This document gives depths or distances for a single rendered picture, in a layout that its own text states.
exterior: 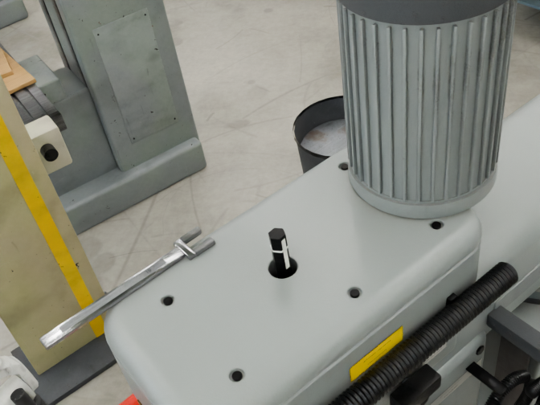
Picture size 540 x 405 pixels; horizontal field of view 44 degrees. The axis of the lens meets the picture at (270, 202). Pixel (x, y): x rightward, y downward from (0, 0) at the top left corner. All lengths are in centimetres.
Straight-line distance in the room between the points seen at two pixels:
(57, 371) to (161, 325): 249
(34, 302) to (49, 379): 43
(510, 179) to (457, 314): 33
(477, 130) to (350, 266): 22
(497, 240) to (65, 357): 255
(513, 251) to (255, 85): 375
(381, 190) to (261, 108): 361
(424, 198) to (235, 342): 30
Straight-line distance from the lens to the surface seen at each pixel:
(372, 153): 85
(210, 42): 530
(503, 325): 111
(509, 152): 120
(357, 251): 85
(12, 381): 174
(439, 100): 77
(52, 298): 306
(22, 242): 283
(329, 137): 330
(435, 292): 88
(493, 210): 109
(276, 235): 80
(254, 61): 496
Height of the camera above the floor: 251
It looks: 42 degrees down
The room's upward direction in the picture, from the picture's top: 11 degrees counter-clockwise
